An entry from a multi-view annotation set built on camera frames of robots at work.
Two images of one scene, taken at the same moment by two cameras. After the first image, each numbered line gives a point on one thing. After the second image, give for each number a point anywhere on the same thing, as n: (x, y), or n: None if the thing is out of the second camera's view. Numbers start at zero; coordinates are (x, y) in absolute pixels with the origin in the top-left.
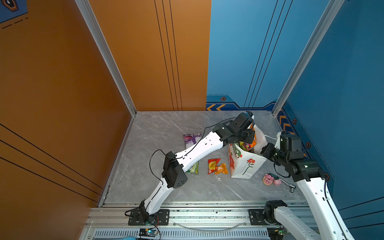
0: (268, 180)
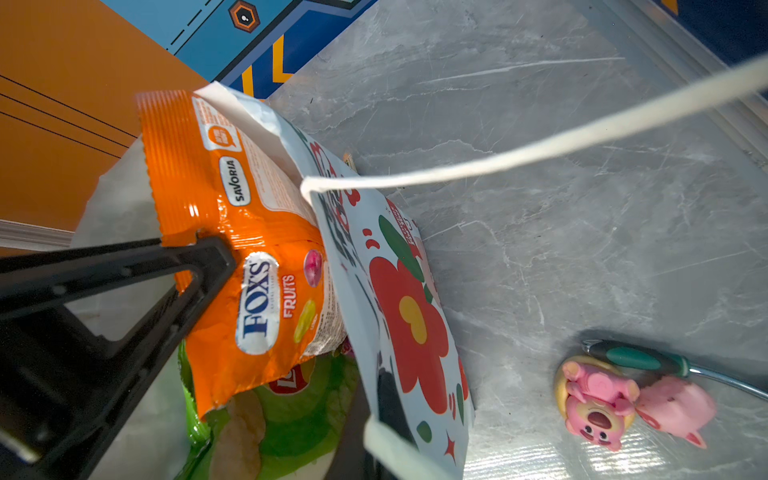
0: (604, 392)
